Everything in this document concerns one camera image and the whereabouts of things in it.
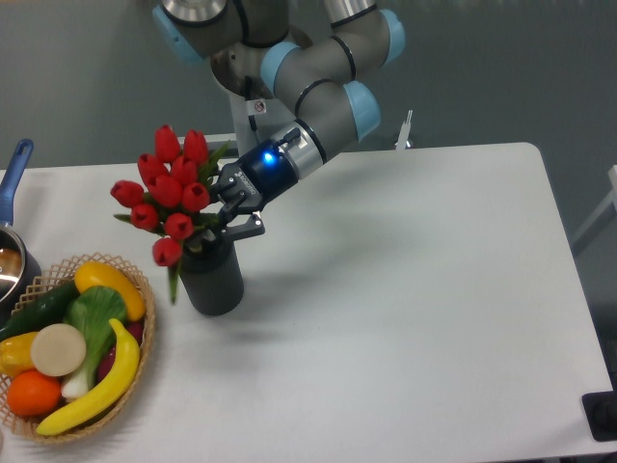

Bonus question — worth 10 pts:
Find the yellow banana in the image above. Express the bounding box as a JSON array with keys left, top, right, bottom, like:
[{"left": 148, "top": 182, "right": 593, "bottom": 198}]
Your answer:
[{"left": 36, "top": 318, "right": 140, "bottom": 436}]

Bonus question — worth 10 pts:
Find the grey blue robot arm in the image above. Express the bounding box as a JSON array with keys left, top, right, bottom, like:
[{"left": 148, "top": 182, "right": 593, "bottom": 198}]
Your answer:
[{"left": 152, "top": 1, "right": 406, "bottom": 244}]

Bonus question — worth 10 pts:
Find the blue handled saucepan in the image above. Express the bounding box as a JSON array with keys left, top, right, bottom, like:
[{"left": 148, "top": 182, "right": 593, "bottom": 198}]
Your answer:
[{"left": 1, "top": 139, "right": 41, "bottom": 326}]

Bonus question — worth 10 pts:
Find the red tulip bouquet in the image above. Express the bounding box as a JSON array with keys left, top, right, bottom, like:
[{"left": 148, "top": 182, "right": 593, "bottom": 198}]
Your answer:
[{"left": 110, "top": 125, "right": 228, "bottom": 302}]

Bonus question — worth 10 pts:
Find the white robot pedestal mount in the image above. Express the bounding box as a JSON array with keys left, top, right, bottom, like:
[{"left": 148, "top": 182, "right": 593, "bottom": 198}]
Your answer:
[{"left": 167, "top": 26, "right": 416, "bottom": 160}]

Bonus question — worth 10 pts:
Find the dark green cucumber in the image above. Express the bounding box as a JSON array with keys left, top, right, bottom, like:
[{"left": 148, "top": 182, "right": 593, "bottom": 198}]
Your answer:
[{"left": 1, "top": 281, "right": 80, "bottom": 341}]

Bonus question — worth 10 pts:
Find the orange fruit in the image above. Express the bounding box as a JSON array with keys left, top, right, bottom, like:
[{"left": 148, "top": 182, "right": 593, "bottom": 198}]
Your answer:
[{"left": 7, "top": 369, "right": 61, "bottom": 417}]

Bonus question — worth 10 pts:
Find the woven wicker basket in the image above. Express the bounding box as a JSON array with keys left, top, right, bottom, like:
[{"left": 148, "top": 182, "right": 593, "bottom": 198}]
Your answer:
[{"left": 1, "top": 252, "right": 155, "bottom": 445}]

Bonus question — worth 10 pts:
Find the yellow lemon squash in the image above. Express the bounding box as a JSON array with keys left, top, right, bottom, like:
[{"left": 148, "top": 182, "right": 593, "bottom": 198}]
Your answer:
[{"left": 74, "top": 261, "right": 146, "bottom": 322}]

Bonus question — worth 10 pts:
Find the white frame at right edge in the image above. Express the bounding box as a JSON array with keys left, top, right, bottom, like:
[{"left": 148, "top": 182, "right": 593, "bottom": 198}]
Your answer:
[{"left": 571, "top": 165, "right": 616, "bottom": 259}]

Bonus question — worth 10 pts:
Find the black device at table edge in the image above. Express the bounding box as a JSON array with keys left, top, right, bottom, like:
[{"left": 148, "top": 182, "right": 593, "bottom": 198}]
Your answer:
[{"left": 581, "top": 391, "right": 616, "bottom": 442}]

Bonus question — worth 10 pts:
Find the yellow bell pepper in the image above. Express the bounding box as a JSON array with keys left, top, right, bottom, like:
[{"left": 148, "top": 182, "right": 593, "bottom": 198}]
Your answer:
[{"left": 1, "top": 332, "right": 38, "bottom": 378}]

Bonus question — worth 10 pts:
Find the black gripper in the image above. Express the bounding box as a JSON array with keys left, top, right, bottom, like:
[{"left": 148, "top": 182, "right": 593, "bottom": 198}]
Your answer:
[{"left": 204, "top": 140, "right": 299, "bottom": 241}]

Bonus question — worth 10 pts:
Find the dark grey ribbed vase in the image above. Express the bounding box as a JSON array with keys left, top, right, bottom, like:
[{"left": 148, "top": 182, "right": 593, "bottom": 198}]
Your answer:
[{"left": 180, "top": 242, "right": 244, "bottom": 316}]

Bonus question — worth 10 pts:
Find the beige round disc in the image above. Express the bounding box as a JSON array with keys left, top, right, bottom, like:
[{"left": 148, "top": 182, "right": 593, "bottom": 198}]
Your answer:
[{"left": 30, "top": 323, "right": 87, "bottom": 377}]

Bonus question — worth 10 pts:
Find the dark red vegetable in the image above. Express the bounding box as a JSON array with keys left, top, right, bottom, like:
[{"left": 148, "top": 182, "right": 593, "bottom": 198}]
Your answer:
[{"left": 96, "top": 322, "right": 144, "bottom": 383}]

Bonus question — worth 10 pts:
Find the green bok choy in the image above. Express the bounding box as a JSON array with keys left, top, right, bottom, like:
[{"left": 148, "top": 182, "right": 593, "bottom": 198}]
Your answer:
[{"left": 62, "top": 286, "right": 127, "bottom": 401}]

